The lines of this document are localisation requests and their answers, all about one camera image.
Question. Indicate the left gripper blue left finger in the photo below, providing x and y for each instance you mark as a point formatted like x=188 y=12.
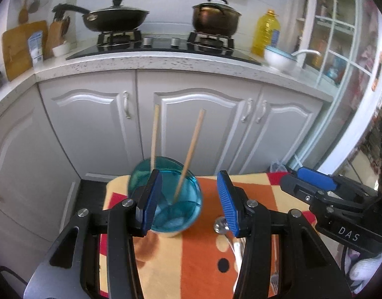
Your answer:
x=147 y=197

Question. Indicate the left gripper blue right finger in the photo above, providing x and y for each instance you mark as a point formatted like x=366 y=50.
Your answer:
x=233 y=201

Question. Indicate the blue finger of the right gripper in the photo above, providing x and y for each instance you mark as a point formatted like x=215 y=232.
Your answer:
x=317 y=179

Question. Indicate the blue utensil holder cup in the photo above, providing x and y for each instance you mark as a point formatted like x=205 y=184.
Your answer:
x=175 y=215

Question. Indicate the long brown wooden chopstick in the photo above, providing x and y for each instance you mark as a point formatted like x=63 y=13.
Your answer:
x=190 y=153

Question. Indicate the light wooden chopstick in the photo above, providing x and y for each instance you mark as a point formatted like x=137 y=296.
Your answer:
x=154 y=136

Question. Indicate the metal spoon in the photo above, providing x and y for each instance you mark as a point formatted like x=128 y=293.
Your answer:
x=220 y=226

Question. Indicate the checkered red orange blanket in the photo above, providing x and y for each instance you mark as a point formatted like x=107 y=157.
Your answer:
x=198 y=262

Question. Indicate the far left cabinet door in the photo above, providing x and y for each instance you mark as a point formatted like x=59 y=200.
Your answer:
x=37 y=182

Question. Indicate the white bowl with ladle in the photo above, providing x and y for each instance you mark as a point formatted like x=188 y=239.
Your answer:
x=283 y=61

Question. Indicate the glass display cabinet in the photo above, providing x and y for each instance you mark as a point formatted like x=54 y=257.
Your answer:
x=345 y=33

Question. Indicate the yellow oil bottle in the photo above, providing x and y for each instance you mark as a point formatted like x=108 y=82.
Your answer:
x=266 y=33

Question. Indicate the black gas stove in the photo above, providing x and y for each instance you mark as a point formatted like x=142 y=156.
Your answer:
x=196 y=42

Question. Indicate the dark cooking pot with lid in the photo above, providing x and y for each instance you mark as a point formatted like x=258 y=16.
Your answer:
x=215 y=17

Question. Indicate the small white bowl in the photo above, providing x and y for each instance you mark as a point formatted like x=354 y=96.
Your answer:
x=61 y=50

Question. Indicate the black frying pan with lid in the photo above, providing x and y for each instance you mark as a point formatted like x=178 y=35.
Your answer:
x=115 y=18

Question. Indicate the white blue packet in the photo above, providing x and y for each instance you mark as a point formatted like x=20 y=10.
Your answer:
x=35 y=48

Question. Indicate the wooden knife block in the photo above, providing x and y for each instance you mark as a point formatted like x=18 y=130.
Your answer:
x=56 y=36

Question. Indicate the wooden cutting board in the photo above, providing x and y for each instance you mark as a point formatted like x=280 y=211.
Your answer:
x=15 y=49

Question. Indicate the silver cabinet handle left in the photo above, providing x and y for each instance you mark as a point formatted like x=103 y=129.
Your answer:
x=126 y=105

